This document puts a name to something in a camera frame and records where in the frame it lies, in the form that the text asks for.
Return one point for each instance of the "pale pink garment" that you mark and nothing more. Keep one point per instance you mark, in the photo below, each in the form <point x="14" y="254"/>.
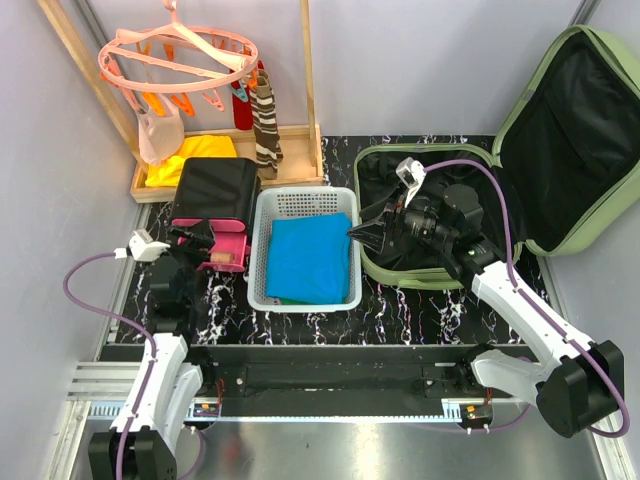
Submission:
<point x="159" y="138"/>

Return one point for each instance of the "red garment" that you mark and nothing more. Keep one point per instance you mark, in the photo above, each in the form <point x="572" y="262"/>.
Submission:
<point x="242" y="112"/>

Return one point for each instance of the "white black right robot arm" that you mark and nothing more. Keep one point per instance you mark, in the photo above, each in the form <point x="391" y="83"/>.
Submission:
<point x="573" y="381"/>

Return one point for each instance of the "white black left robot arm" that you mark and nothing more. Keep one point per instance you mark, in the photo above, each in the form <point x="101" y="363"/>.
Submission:
<point x="141" y="441"/>

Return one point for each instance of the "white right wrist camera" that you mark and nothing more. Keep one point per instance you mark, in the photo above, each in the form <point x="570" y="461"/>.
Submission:
<point x="412" y="174"/>

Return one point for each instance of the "teal clothespin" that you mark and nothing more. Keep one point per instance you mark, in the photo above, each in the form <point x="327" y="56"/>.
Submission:
<point x="238" y="90"/>

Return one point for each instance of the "wooden clothes rack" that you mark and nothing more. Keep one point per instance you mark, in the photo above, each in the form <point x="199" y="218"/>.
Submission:
<point x="281" y="32"/>

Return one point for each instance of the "blue shirt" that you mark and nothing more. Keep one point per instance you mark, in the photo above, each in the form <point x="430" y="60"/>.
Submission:
<point x="308" y="259"/>

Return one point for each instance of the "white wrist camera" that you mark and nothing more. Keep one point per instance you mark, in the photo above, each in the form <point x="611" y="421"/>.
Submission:
<point x="142" y="248"/>
<point x="412" y="174"/>

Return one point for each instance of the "pink round clip hanger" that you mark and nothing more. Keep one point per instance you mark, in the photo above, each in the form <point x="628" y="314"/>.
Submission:
<point x="176" y="58"/>

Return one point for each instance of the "brown capped cosmetic bottle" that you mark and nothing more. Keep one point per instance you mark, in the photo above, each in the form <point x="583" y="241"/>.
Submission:
<point x="219" y="257"/>

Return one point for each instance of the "green hard-shell suitcase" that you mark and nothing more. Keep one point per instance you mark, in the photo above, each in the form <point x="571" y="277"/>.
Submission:
<point x="564" y="165"/>

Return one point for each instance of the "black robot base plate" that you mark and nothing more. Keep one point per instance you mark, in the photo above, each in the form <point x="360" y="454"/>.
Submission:
<point x="333" y="382"/>

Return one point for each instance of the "black box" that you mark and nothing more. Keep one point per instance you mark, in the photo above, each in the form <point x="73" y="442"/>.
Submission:
<point x="217" y="188"/>

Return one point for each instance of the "green shirt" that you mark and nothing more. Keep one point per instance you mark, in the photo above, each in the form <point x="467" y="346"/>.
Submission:
<point x="286" y="301"/>

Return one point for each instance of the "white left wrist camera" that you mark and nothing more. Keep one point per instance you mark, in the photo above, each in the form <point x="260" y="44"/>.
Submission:
<point x="142" y="248"/>

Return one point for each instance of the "aluminium frame rail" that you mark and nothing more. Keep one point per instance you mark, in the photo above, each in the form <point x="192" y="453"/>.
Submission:
<point x="99" y="389"/>

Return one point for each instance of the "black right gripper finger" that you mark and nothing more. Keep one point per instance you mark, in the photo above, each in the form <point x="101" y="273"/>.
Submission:
<point x="376" y="235"/>
<point x="377" y="213"/>

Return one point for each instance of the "orange clothespin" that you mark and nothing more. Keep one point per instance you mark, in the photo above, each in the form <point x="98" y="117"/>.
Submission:
<point x="183" y="102"/>

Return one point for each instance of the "magenta plastic tray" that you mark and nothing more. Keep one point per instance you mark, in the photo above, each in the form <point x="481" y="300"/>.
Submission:
<point x="231" y="236"/>

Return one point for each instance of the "brown striped sock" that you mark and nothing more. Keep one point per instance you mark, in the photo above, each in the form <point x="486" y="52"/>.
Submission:
<point x="269" y="153"/>

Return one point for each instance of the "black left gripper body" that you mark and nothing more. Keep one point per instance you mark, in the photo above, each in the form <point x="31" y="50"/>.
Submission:
<point x="189" y="257"/>

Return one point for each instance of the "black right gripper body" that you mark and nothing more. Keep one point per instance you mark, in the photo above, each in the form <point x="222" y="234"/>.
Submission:
<point x="410" y="220"/>

